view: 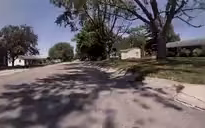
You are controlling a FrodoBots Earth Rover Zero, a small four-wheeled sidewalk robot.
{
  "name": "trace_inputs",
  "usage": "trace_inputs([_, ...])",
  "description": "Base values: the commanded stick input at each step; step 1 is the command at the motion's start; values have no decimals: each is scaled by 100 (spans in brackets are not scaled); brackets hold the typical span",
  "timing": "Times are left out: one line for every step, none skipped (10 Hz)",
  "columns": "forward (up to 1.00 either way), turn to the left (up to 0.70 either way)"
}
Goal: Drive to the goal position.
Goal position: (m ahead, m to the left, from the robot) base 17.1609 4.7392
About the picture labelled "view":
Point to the dense dark green tree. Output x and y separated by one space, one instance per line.
90 46

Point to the small white shed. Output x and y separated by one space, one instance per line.
130 53

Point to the round green tree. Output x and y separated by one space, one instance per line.
61 51

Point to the grey asphalt road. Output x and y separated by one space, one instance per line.
73 100

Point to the big spreading tree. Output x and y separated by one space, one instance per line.
161 46

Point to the grass lawn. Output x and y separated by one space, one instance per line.
176 68

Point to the low white house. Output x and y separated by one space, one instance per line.
20 61

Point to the broad dark tree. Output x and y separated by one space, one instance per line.
20 41

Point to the low house with grey roof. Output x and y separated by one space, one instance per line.
193 43

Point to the pale concrete driveway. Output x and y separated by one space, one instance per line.
193 93

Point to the pale concrete pavement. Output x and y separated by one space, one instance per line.
6 72

